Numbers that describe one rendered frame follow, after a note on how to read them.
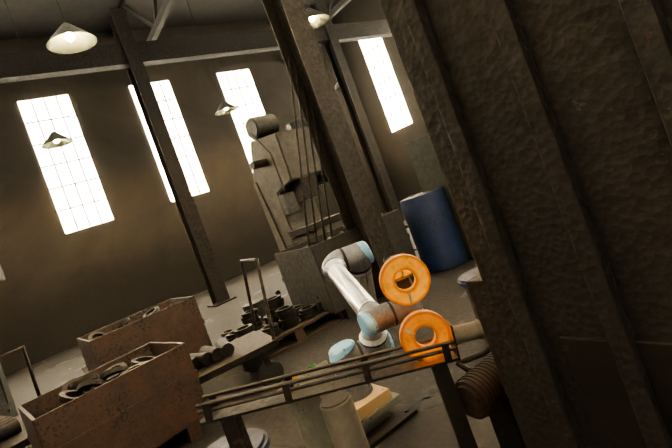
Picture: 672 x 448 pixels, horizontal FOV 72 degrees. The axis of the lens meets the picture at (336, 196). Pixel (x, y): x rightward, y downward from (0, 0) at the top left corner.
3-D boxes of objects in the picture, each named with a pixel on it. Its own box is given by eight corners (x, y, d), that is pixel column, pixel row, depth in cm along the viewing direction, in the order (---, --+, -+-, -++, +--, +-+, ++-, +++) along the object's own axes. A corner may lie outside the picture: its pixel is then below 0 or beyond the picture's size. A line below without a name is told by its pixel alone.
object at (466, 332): (486, 341, 139) (481, 322, 139) (457, 348, 139) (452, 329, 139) (480, 335, 145) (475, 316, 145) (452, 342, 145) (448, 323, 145)
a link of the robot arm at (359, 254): (358, 355, 256) (333, 243, 224) (386, 343, 260) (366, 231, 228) (369, 374, 243) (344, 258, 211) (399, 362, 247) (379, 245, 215)
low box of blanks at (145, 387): (178, 414, 367) (149, 337, 367) (218, 427, 313) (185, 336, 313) (48, 494, 305) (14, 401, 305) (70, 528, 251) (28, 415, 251)
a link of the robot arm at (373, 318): (313, 253, 221) (362, 317, 158) (337, 245, 224) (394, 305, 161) (318, 274, 224) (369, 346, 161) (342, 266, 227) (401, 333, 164)
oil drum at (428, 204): (483, 252, 532) (456, 179, 531) (451, 271, 497) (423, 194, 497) (445, 256, 580) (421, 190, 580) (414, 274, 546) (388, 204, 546)
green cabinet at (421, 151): (448, 262, 545) (404, 143, 545) (483, 242, 585) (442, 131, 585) (480, 259, 506) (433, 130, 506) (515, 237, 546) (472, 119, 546)
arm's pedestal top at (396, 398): (323, 421, 249) (320, 414, 249) (367, 390, 266) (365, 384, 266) (355, 436, 222) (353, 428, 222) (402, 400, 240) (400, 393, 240)
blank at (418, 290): (423, 248, 139) (420, 247, 142) (373, 263, 139) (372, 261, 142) (437, 298, 139) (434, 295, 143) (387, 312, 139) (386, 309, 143)
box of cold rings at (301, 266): (376, 279, 595) (353, 216, 595) (425, 277, 517) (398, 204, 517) (297, 321, 528) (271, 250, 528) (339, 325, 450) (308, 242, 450)
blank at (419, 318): (443, 368, 140) (440, 365, 143) (457, 319, 140) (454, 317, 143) (394, 354, 140) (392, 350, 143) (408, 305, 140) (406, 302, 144)
